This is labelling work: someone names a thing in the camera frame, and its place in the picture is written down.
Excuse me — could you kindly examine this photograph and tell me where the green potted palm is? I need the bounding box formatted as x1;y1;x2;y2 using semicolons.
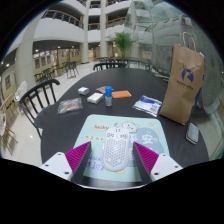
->
109;31;137;59

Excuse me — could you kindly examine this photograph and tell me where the orange card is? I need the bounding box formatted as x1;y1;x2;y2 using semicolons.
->
111;90;133;100

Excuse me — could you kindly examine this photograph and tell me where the flat grey rectangular device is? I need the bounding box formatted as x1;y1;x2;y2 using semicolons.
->
185;122;200;146

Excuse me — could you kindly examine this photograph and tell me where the brown paper bag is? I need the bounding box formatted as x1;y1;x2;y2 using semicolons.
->
158;32;206;127

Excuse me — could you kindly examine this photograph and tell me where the white and blue packet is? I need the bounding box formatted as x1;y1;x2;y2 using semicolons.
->
132;94;163;118

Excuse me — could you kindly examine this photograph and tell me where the group of dark chairs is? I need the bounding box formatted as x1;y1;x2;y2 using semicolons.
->
33;60;80;84

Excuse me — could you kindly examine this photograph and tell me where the black spindle-back chair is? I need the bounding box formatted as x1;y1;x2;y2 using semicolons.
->
18;78;61;140

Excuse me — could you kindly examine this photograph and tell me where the clear plastic snack bag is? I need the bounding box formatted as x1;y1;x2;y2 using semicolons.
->
56;97;84;116

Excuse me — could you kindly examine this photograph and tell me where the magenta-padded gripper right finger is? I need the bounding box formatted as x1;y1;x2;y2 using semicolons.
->
132;141;184;185

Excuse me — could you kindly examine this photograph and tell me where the wooden chair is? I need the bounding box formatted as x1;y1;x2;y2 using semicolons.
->
0;93;18;157

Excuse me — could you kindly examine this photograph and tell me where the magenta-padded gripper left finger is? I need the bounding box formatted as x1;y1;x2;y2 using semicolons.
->
39;140;93;185

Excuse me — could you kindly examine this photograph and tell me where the small white box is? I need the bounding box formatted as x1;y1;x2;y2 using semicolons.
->
77;86;90;96

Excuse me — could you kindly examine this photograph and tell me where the white perforated computer mouse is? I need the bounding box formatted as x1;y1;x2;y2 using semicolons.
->
100;126;130;173

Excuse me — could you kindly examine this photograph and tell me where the light blue printed mouse pad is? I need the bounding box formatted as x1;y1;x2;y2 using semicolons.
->
73;114;170;184

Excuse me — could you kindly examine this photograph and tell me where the brown card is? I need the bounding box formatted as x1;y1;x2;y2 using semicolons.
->
95;85;107;95

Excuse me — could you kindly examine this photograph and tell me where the small bottle with blue cap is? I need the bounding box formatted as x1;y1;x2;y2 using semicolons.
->
104;85;114;108

